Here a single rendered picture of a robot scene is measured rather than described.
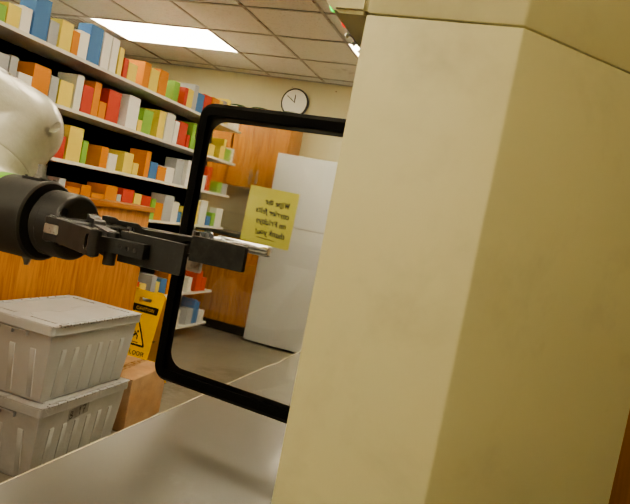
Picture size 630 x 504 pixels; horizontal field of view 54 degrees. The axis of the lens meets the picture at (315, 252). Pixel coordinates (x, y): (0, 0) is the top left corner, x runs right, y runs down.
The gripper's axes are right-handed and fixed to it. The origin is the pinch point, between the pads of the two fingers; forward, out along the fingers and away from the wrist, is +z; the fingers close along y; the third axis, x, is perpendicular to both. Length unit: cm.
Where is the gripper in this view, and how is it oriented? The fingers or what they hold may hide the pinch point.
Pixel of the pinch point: (208, 257)
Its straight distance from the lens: 64.7
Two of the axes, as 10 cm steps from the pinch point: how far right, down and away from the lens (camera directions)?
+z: 9.3, 2.0, -3.0
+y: 3.1, 0.1, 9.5
